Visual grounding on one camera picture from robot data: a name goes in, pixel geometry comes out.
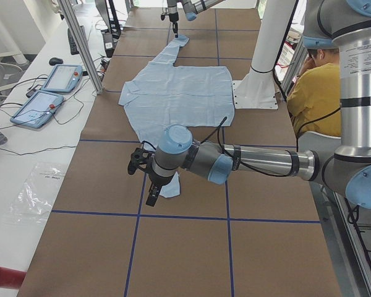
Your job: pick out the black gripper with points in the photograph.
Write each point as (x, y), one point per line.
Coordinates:
(173, 17)
(159, 180)

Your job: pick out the light blue button-up shirt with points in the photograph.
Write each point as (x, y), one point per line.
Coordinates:
(163, 101)

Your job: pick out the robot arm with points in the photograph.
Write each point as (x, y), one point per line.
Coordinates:
(190, 9)
(347, 170)

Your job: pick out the black keyboard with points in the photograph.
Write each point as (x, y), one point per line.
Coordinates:
(72, 44)

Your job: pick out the clear plastic bag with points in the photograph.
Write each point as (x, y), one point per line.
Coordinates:
(36, 198)

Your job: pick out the blue teach pendant far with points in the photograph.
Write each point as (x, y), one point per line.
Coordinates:
(63, 78)

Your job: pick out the blue teach pendant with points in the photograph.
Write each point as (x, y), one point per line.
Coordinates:
(63, 78)
(38, 109)

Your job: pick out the black computer mouse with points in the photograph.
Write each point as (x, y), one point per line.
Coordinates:
(54, 61)

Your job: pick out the blue teach pendant near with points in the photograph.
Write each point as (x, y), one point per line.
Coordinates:
(38, 109)

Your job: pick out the person in yellow shirt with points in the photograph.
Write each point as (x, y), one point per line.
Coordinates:
(313, 102)

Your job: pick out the red cylinder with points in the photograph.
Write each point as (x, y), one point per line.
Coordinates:
(10, 278)

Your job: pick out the white chair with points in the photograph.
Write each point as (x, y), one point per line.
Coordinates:
(318, 142)

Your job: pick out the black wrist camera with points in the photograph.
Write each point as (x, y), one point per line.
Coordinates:
(140, 159)

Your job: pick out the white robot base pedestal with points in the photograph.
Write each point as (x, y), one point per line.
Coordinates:
(257, 89)

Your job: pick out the aluminium frame post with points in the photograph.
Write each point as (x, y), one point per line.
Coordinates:
(81, 42)

